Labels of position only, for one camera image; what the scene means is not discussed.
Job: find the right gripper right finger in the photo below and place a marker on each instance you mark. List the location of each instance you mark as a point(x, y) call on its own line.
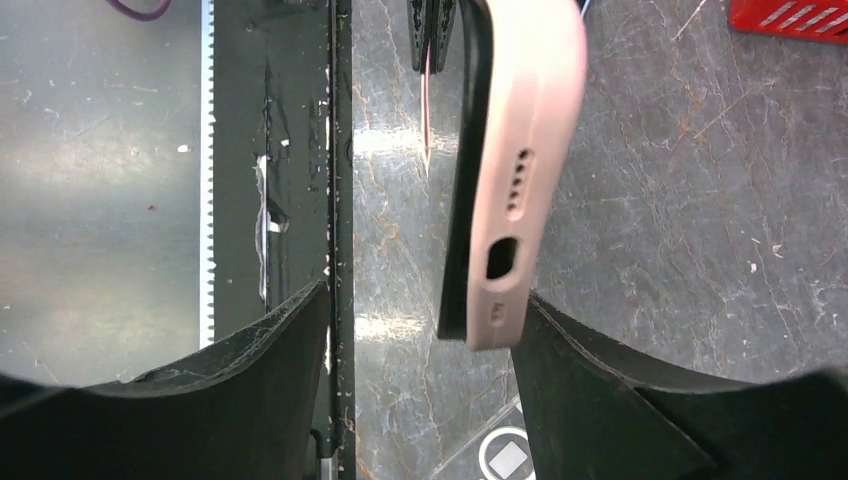
point(595, 408)

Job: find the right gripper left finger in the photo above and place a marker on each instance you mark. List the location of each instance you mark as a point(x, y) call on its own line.
point(241, 408)

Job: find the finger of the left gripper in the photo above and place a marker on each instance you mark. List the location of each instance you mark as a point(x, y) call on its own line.
point(419, 13)
point(442, 20)

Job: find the phone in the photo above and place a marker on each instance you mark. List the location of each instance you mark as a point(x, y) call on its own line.
point(521, 68)

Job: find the clear phone case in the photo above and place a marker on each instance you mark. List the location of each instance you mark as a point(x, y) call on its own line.
point(499, 450)

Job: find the red plastic basket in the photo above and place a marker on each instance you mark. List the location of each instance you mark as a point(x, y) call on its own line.
point(813, 20)

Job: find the white toothed cable duct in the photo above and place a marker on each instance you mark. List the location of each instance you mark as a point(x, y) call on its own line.
point(206, 178)

